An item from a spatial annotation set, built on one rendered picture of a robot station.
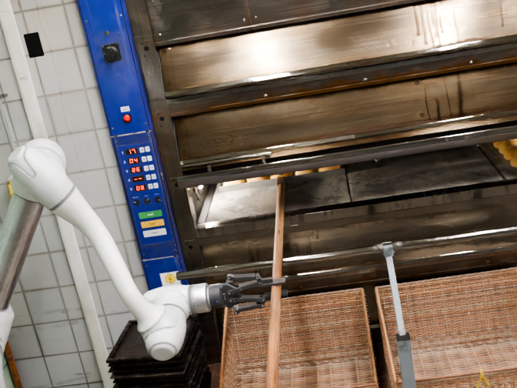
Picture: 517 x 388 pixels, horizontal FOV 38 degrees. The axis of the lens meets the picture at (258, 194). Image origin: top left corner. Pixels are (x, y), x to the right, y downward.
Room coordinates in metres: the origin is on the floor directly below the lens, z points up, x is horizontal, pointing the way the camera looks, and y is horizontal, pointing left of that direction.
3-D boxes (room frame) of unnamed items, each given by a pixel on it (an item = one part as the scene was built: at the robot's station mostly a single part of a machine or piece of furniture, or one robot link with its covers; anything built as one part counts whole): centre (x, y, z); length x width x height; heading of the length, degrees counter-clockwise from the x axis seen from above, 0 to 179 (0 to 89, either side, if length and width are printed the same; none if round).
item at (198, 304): (2.08, 0.23, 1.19); 0.09 x 0.06 x 0.09; 174
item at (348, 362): (2.40, -0.03, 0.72); 0.56 x 0.49 x 0.28; 83
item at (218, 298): (2.07, 0.16, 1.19); 0.09 x 0.07 x 0.08; 84
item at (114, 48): (2.66, 0.42, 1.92); 0.06 x 0.04 x 0.11; 83
